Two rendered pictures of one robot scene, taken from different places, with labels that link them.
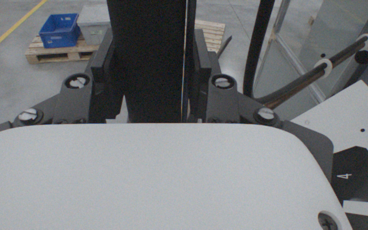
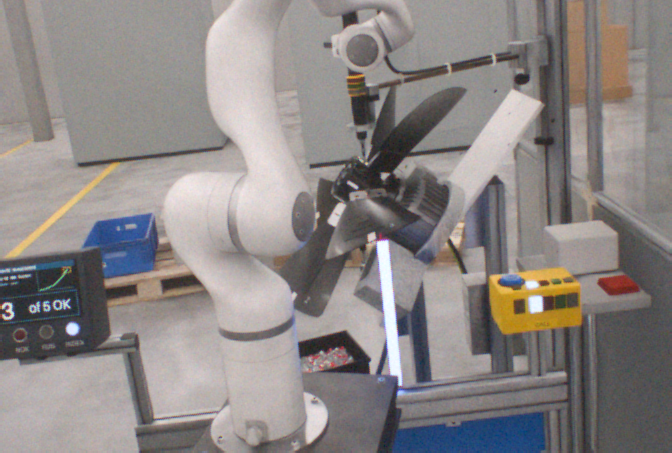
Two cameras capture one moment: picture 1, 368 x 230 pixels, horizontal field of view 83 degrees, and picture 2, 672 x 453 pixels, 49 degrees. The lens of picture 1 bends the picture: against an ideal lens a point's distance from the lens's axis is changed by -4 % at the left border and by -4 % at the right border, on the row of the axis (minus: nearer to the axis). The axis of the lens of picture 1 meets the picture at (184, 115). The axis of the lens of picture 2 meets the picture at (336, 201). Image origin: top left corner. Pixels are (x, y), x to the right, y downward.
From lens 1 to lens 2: 1.63 m
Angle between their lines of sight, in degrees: 31
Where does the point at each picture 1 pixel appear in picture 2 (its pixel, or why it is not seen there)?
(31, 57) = not seen: hidden behind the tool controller
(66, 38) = (137, 253)
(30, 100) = (70, 367)
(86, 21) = not seen: hidden behind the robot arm
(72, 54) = (148, 286)
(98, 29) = not seen: hidden behind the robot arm
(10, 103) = (27, 376)
